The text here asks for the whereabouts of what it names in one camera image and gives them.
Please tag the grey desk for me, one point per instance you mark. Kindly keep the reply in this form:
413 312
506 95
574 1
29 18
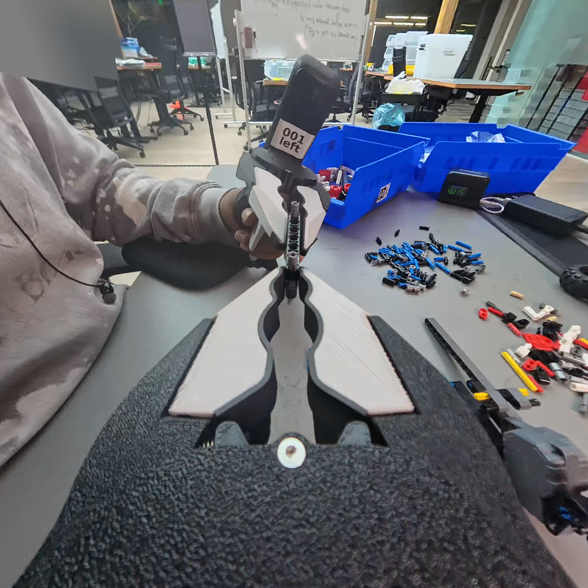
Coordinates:
367 321

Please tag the stack of clear plastic boxes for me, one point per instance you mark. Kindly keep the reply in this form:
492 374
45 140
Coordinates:
399 50

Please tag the red plastic toy parts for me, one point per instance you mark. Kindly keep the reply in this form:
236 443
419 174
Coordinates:
340 193

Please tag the black power adapter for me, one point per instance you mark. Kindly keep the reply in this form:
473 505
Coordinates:
542 216

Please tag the pile of blue black pins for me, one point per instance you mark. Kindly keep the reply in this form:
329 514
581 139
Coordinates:
413 266

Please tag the teal plastic bag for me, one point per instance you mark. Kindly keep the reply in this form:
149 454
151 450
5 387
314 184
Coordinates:
388 115

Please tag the black toy tire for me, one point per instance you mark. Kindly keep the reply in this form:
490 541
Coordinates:
576 282

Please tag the dark display board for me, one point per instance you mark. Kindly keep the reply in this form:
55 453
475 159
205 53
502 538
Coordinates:
193 27

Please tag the pile of red white parts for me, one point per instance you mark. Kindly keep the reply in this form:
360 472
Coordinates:
546 342

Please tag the white plastic storage box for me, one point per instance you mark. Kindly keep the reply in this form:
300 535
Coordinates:
443 55

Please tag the black office chair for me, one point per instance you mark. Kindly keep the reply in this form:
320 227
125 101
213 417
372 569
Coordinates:
177 82
119 110

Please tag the partly built toy chassis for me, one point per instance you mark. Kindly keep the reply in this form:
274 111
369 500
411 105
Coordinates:
454 349

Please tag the black beam and axle assembly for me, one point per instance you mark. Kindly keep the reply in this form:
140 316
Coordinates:
294 239

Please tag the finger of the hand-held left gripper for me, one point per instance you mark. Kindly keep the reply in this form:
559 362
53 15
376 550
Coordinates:
313 211
266 206

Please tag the blue bin with square sticker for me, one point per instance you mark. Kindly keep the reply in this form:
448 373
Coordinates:
376 183

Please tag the wooden top office desk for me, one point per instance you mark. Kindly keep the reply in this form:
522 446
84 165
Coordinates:
138 66
459 85

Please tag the black power bank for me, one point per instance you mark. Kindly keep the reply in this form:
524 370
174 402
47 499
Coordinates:
464 183

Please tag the blue storage bin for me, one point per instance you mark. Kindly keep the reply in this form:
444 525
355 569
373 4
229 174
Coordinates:
505 165

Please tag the white plastic bag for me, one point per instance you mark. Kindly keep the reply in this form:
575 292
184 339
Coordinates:
406 83

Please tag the clear plastic bag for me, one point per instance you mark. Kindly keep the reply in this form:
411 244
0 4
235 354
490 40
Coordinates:
484 137

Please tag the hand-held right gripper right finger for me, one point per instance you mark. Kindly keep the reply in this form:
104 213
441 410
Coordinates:
363 367

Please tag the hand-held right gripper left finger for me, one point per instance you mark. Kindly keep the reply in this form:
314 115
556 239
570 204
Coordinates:
220 367

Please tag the yellow technic beam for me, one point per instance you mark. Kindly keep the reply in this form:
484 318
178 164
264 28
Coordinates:
519 371

